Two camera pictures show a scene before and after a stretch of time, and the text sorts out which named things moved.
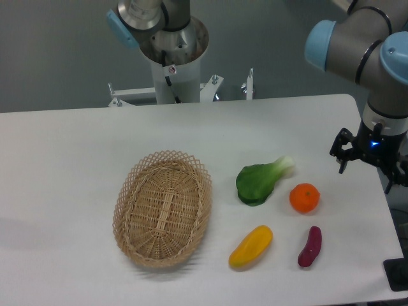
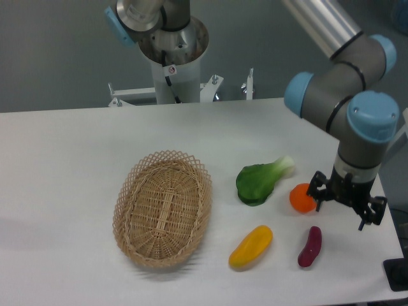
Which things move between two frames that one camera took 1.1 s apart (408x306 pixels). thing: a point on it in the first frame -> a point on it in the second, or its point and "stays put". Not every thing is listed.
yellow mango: [252, 247] stays put
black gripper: [374, 146] -> [347, 192]
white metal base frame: [208, 90] stays put
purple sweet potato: [312, 247] stays put
